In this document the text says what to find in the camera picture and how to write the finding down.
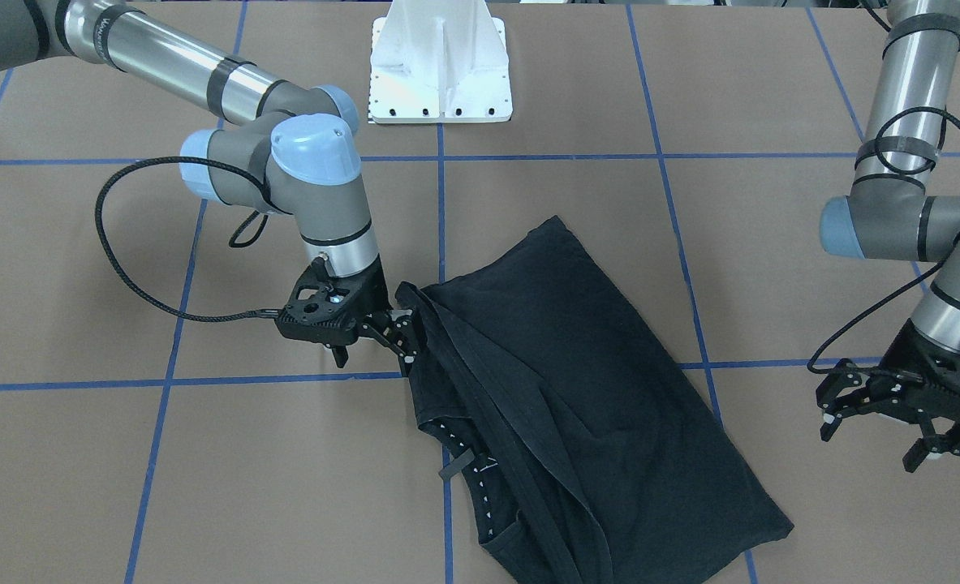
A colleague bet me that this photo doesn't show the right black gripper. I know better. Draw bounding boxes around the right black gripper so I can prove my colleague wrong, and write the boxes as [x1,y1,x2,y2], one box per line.
[275,258,420,377]

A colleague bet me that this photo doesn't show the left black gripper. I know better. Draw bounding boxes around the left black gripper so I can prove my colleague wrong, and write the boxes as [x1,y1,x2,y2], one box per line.
[815,320,960,473]

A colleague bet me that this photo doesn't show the black graphic t-shirt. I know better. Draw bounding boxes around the black graphic t-shirt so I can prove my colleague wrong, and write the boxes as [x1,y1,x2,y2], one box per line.
[395,216,794,583]

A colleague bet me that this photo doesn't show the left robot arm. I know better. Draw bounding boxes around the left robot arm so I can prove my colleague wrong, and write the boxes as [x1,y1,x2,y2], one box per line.
[807,1,960,473]

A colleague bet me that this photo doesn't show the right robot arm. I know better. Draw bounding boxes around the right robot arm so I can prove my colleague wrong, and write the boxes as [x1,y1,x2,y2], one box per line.
[0,1,423,376]

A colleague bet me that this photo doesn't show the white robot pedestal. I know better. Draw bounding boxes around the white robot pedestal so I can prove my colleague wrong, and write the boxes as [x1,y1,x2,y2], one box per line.
[368,1,514,125]

